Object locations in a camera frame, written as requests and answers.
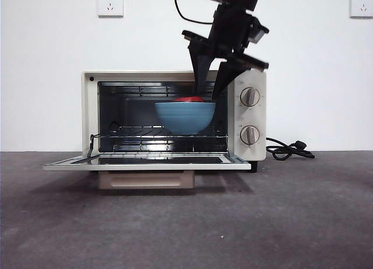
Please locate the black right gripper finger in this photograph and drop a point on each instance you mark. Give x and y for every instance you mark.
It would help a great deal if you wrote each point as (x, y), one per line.
(201, 67)
(227, 73)

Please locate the red apple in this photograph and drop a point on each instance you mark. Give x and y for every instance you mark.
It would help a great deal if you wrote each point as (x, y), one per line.
(188, 99)

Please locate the blue ribbed bowl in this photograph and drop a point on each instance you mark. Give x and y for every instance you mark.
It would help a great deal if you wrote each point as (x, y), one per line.
(185, 117)

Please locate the beige oven knob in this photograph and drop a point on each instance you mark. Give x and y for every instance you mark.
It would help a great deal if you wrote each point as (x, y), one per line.
(250, 97)
(250, 135)

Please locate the white Toshiba toaster oven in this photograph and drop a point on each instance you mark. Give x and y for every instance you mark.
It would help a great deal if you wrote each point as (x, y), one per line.
(87, 111)

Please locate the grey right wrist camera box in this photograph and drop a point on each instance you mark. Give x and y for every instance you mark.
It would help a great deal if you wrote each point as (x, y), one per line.
(258, 29)

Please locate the white wall socket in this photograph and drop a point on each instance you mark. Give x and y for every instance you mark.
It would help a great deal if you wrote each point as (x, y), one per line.
(110, 4)
(362, 5)

